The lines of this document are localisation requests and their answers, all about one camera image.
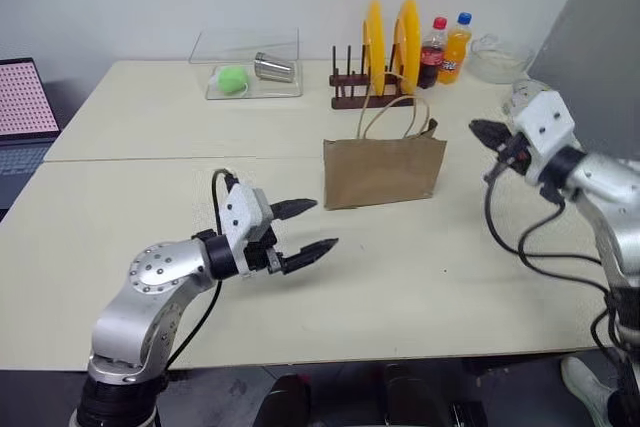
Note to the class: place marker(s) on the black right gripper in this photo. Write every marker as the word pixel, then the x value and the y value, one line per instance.
pixel 515 154

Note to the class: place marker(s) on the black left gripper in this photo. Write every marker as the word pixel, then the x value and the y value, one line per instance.
pixel 260 257

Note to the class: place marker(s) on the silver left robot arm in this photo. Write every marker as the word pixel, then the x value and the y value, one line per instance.
pixel 150 277

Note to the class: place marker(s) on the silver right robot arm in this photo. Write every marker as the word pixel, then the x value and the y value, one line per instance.
pixel 612 207

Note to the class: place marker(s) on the brown paper bag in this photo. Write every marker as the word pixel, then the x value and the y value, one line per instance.
pixel 382 172

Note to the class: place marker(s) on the clear plastic container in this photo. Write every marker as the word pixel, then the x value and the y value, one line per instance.
pixel 517 97

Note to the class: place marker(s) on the clear glass bowl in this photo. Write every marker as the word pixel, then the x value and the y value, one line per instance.
pixel 497 62

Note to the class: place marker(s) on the orange soda bottle blue cap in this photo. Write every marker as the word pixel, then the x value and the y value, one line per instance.
pixel 454 54

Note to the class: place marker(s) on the cola bottle red cap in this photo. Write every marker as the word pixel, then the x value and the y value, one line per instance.
pixel 431 57

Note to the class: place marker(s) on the yellow plate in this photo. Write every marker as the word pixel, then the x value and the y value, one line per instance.
pixel 407 42
pixel 375 42

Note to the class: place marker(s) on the dark brown wooden dish rack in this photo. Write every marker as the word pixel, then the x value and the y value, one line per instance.
pixel 350 92

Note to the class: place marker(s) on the stainless steel cup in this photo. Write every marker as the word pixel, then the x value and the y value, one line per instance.
pixel 272 67

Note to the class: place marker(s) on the green ball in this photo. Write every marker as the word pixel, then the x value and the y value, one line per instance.
pixel 232 79

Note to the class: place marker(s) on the dark rounded shape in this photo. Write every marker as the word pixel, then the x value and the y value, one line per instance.
pixel 290 402

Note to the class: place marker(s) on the clear plastic box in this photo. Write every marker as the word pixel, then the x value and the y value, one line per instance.
pixel 250 47

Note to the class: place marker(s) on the white shoe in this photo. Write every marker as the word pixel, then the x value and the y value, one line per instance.
pixel 585 387

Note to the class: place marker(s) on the laptop with pink screen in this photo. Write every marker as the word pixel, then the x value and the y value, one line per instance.
pixel 22 102

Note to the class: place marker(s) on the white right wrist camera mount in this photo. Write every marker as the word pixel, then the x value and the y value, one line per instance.
pixel 545 127

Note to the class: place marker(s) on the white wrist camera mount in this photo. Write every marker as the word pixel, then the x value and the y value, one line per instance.
pixel 242 212
pixel 545 127

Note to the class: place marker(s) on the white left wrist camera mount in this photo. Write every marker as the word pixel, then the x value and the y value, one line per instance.
pixel 242 212

